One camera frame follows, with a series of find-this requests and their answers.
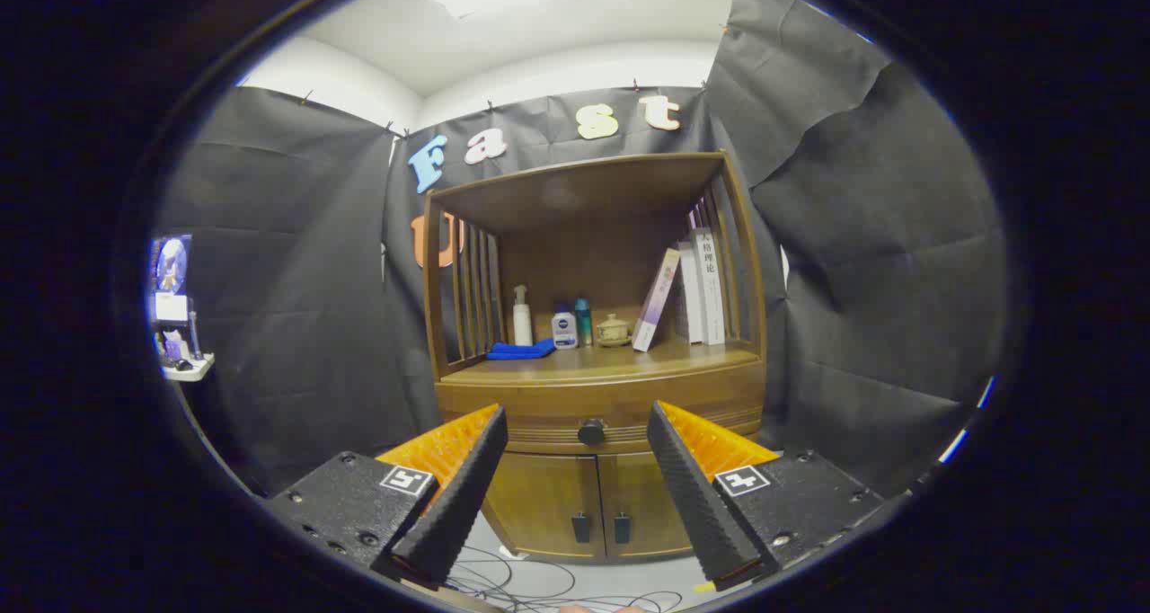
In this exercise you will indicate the plain white book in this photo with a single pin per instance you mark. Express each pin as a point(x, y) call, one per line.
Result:
point(688, 294)

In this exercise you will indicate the white pump bottle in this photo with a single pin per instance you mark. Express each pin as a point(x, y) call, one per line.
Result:
point(522, 321)

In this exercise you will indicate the wooden cabinet door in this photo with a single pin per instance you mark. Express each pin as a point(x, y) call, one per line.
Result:
point(539, 505)
point(638, 496)

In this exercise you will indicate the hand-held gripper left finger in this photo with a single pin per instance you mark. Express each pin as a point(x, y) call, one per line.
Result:
point(458, 505)

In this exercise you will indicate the black round drawer knob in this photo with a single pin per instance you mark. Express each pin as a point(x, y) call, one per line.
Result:
point(591, 431)

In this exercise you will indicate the brown wooden cabinet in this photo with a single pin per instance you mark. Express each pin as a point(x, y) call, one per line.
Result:
point(539, 195)

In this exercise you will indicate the wooden countertop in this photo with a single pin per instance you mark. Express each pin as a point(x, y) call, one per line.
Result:
point(620, 361)

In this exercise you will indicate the purple white leaning book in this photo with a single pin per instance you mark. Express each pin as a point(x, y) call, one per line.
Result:
point(656, 303)

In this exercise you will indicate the teal slim bottle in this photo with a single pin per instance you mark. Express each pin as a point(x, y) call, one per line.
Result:
point(584, 321)

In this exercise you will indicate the white book black characters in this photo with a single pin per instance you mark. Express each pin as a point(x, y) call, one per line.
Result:
point(710, 285)

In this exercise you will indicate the white lotion bottle blue cap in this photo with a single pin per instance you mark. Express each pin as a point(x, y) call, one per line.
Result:
point(564, 330)

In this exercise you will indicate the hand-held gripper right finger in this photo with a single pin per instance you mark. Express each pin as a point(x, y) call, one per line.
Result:
point(696, 505)

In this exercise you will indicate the brown wooden drawer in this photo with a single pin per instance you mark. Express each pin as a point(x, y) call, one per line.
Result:
point(539, 406)

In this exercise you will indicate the blue folded cloth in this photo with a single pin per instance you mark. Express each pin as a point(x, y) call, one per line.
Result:
point(521, 350)

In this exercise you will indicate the ceramic lidded teacup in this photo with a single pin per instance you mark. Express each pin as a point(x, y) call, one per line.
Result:
point(614, 330)

